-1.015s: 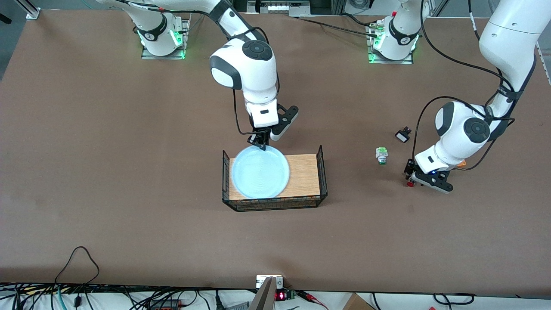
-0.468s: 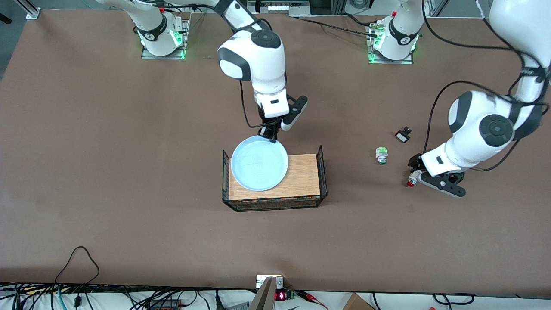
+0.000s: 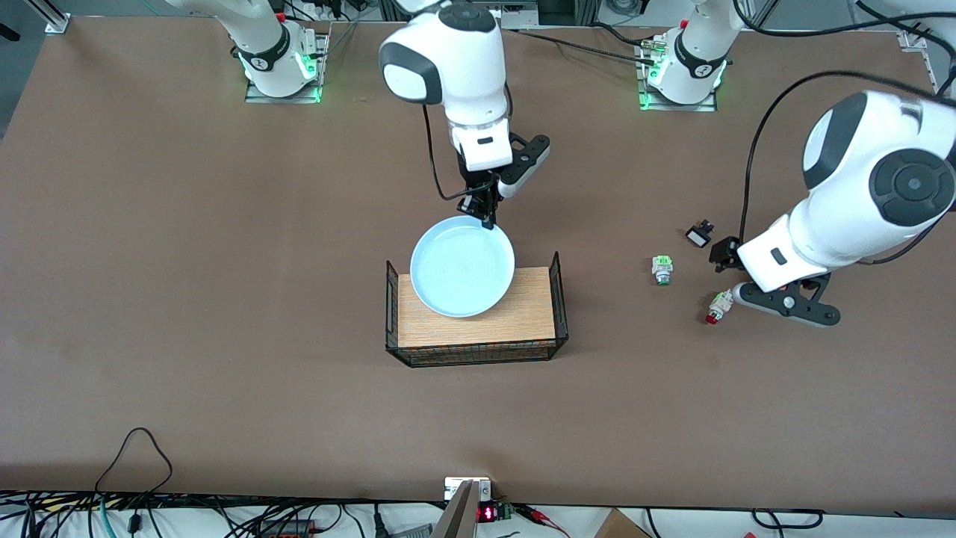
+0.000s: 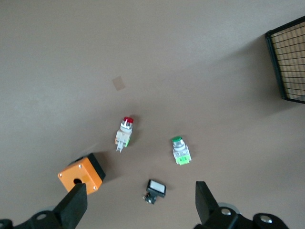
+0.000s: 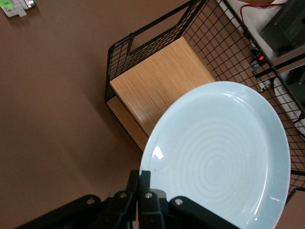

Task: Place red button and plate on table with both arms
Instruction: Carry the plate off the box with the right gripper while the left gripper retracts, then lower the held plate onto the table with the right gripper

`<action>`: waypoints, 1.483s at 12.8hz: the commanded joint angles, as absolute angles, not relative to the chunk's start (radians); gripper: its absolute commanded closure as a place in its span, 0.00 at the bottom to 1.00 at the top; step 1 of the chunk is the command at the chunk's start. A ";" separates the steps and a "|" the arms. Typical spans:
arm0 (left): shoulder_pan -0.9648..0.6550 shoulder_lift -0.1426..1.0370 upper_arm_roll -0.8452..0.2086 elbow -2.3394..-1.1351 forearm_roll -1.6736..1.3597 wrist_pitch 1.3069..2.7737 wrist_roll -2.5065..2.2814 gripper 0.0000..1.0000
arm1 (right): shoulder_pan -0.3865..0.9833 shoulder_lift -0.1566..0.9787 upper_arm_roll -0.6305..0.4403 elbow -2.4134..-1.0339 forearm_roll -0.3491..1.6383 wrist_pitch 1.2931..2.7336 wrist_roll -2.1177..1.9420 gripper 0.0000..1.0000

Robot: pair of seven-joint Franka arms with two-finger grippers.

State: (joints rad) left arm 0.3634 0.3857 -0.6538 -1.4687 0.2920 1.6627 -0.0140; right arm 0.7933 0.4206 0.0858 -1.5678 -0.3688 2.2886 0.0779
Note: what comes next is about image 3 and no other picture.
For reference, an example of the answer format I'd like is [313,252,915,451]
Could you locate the red push button switch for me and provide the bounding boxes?
[705,290,736,325]

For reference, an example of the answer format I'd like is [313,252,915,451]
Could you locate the light blue round plate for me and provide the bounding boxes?
[409,216,516,319]

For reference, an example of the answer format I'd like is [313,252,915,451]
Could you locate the brown cardboard box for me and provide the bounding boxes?
[593,507,652,538]

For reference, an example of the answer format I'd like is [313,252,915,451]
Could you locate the aluminium profile bar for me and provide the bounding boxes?
[431,477,493,538]

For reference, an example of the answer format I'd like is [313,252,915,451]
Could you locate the red clip test leads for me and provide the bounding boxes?
[514,504,570,538]

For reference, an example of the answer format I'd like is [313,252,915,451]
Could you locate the orange black electronic device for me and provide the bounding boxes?
[256,519,316,538]

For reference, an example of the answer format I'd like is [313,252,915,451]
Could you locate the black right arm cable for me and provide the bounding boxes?
[421,103,480,202]

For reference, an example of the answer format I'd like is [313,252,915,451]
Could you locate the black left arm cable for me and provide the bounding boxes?
[738,70,956,244]

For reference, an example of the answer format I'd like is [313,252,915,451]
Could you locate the black wire rack wooden top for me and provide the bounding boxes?
[385,251,570,368]

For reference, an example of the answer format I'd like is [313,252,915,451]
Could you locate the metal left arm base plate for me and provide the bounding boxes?
[636,37,719,113]

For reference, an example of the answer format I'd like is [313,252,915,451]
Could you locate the black cable to arm base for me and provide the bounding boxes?
[514,22,659,67]

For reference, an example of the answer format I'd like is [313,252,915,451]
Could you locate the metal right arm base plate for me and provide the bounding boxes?
[245,31,331,105]

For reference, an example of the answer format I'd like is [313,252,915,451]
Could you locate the thin black curved cable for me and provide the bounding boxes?
[751,507,825,530]

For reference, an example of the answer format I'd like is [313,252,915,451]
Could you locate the black looped cable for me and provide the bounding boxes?
[94,427,175,495]

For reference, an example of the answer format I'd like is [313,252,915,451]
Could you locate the metal table corner bracket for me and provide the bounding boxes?
[22,0,72,36]

